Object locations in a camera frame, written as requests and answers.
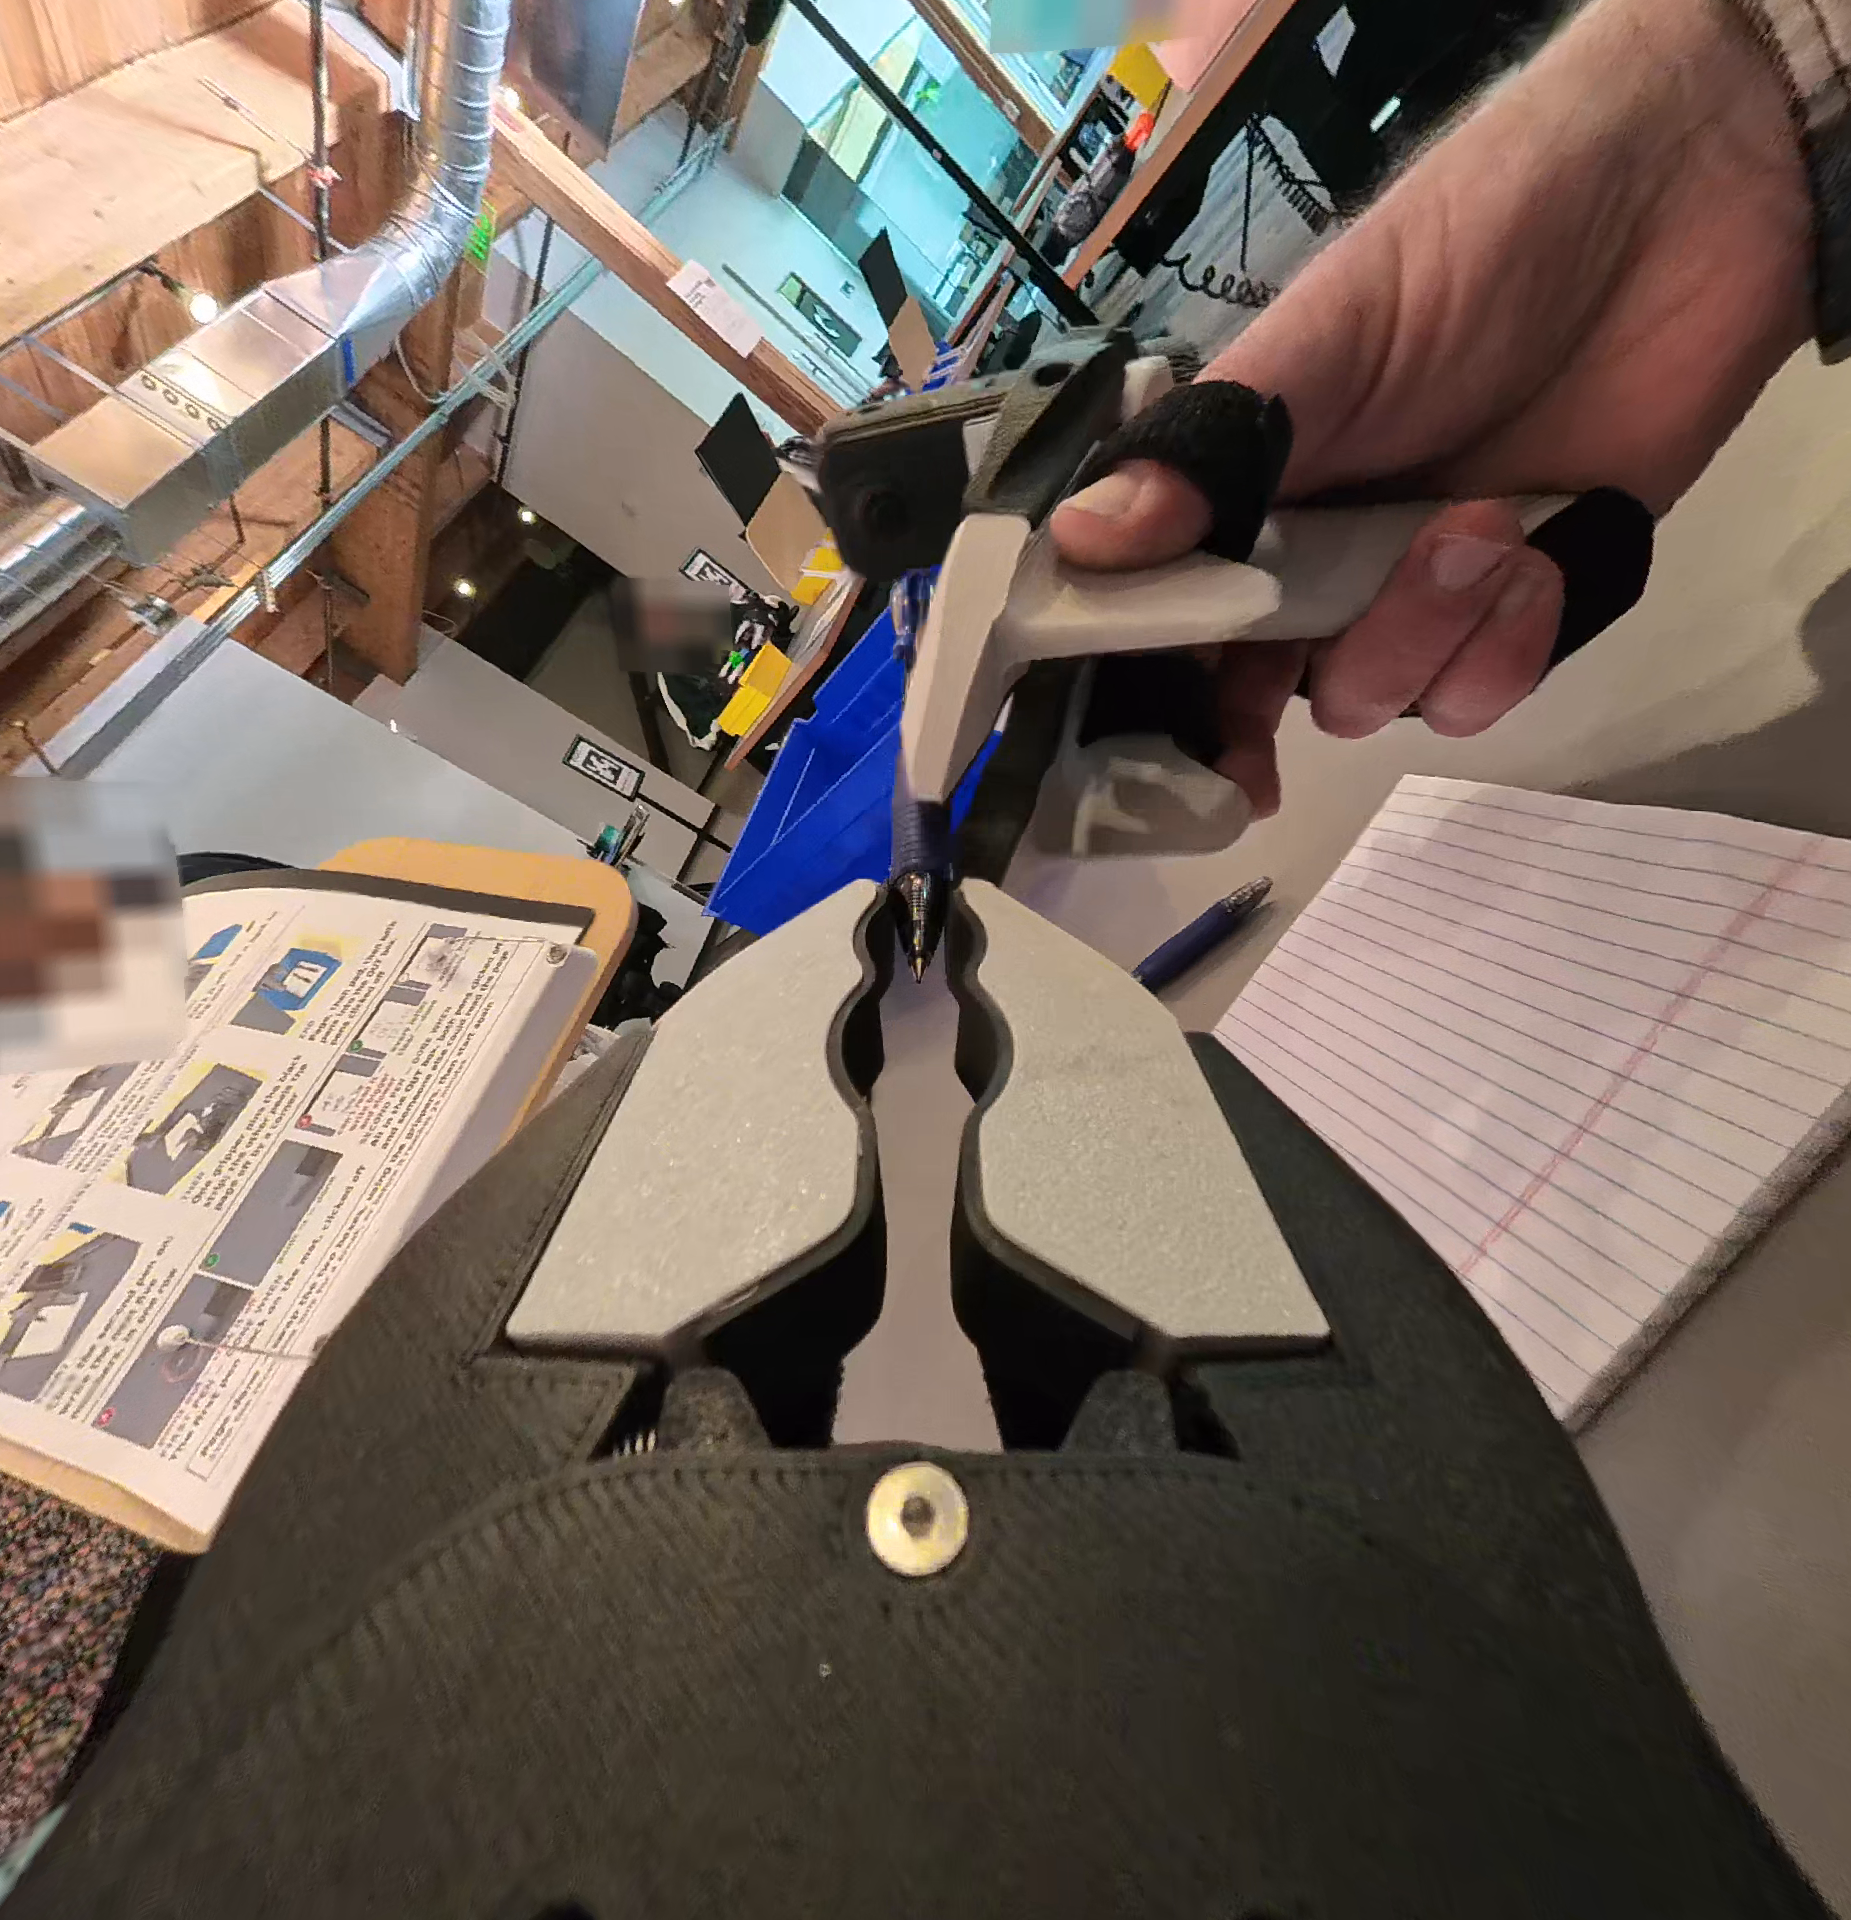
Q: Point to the blue pen cap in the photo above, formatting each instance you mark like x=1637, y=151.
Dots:
x=1196, y=938

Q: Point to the person's right hand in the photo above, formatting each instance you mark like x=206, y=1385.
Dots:
x=1539, y=270

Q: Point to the grey desk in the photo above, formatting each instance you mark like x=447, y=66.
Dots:
x=1733, y=1618

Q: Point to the printed wall tag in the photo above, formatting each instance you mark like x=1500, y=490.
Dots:
x=712, y=571
x=603, y=765

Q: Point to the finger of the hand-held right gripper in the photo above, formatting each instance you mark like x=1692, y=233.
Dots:
x=963, y=645
x=1166, y=808

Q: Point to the black monitor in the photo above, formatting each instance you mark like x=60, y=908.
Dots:
x=739, y=459

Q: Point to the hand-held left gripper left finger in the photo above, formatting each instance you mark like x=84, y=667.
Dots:
x=686, y=1169

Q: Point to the black table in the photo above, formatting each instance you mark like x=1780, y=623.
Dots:
x=1284, y=136

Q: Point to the illustrated instruction sheet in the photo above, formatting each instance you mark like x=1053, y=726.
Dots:
x=263, y=1140

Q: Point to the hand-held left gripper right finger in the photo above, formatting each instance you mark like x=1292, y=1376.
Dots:
x=1135, y=1186

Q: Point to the lined notepad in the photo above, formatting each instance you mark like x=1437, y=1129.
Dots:
x=1585, y=1051

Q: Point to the blue pen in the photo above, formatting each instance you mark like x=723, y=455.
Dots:
x=916, y=885

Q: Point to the silver air duct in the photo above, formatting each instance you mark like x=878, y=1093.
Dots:
x=235, y=390

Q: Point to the person's right forearm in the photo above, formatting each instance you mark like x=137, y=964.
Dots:
x=1848, y=148

